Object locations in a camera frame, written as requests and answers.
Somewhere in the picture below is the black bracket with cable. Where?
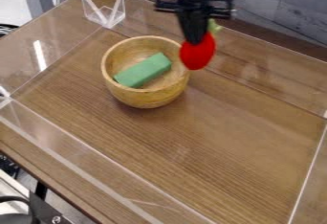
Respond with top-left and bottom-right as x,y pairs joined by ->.
0,194 -> 74,224

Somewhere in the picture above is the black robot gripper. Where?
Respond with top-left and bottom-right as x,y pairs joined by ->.
155,0 -> 236,44

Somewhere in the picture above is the green rectangular block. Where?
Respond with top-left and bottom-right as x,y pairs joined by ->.
114,53 -> 172,88

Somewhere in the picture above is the red plush strawberry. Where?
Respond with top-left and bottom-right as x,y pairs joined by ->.
179,18 -> 223,70

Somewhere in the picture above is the light wooden bowl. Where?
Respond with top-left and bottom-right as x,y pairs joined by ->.
102,35 -> 191,109

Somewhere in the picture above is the clear acrylic tray enclosure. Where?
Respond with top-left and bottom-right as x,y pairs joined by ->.
0,0 -> 327,224

